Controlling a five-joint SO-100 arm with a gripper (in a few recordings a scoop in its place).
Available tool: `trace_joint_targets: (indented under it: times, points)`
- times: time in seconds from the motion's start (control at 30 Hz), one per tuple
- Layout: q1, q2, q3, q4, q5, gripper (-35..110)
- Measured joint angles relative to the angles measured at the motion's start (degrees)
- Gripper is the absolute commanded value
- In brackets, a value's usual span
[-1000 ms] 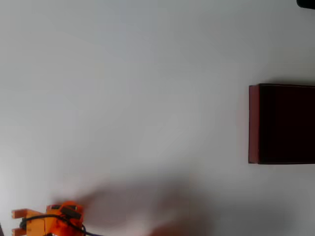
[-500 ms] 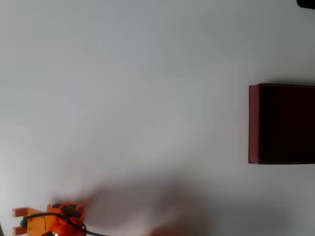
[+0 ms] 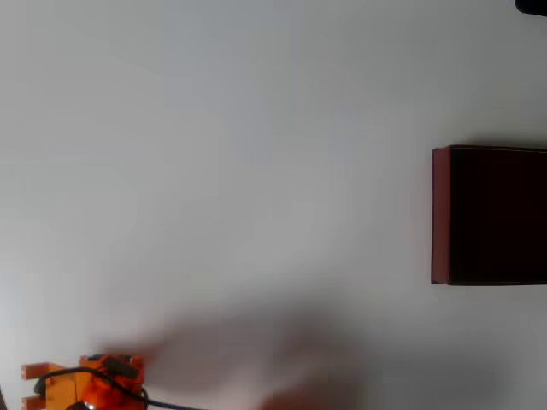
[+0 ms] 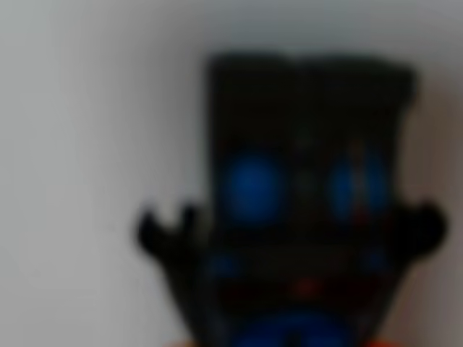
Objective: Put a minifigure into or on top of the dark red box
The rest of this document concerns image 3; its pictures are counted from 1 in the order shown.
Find dark red cardboard box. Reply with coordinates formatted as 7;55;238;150
430;144;547;287

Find black object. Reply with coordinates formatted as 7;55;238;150
515;0;547;17

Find blue cable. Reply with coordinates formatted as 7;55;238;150
147;397;193;410

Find black cable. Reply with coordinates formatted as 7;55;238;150
33;366;150;410

